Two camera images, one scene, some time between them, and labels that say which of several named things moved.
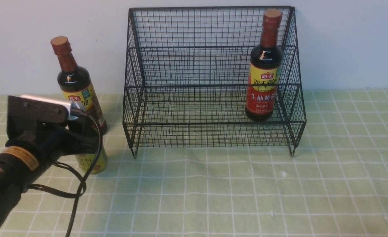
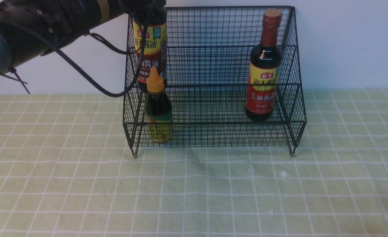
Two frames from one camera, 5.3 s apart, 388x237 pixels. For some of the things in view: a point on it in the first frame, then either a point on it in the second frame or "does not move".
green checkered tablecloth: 346,178 does not move
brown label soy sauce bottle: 75,83 -> 156,50
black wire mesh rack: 227,77 does not move
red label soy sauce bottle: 266,64 does not move
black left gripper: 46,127 -> 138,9
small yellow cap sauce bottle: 85,161 -> 158,111
